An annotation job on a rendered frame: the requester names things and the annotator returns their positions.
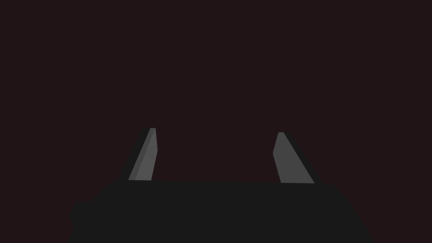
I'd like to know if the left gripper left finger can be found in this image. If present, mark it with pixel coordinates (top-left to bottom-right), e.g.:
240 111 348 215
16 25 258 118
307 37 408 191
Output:
119 127 159 181

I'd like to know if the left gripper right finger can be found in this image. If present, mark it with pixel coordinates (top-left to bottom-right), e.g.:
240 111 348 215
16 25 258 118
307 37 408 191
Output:
272 131 323 184

